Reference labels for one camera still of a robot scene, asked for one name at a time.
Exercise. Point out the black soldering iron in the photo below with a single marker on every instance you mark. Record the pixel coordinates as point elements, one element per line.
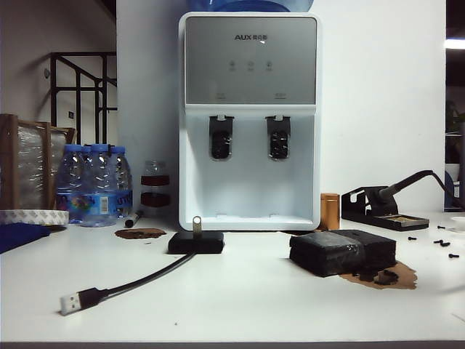
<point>403,183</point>

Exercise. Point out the large brown paper scrap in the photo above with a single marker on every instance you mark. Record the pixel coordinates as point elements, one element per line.
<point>405,279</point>

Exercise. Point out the blue water jug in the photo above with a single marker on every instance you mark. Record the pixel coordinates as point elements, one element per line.
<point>250,4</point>

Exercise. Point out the black dispenser tap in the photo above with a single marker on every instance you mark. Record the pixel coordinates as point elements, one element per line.
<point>278,141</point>
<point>221,141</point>

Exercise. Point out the glass jar with red bands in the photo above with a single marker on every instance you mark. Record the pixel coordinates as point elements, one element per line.
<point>155,198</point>

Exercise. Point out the blue cloth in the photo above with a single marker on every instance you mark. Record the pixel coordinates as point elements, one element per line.
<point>18,236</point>

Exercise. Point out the black USB hub box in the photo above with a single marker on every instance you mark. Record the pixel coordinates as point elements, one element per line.
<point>207,244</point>

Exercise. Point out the small brown paper scrap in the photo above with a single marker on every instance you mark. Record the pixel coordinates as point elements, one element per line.
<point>140,233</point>

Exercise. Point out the black stair railing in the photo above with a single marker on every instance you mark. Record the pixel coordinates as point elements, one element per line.
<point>55,91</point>

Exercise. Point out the silver USB flash drive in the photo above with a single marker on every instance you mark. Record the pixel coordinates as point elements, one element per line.
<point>196,224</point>

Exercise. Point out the black sponge block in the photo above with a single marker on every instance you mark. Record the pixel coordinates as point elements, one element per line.
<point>327,251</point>

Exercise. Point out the white tape roll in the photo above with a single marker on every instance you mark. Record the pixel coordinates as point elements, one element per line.
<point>32,217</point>

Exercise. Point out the black soldering iron stand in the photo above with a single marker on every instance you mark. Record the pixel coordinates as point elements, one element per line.
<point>399,222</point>

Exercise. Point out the clear blue-capped water bottle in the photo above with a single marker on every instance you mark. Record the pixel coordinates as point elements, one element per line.
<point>68,181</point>
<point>99,189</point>
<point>86,152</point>
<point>123,181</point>

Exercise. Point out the small grey wall device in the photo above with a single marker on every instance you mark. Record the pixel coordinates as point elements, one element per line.
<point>46,73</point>

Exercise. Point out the white ceiling light strip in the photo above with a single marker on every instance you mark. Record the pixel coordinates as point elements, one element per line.
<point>455,43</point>

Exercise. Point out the copper metal cylinder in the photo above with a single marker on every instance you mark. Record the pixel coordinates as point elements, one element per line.
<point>329,212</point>

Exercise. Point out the white AUX water dispenser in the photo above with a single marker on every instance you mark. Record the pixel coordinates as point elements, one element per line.
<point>250,72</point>

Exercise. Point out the black sponge crumb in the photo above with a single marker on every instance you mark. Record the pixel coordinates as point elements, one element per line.
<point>386,277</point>

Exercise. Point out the black marker pen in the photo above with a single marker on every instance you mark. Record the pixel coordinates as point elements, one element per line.
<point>132,219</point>

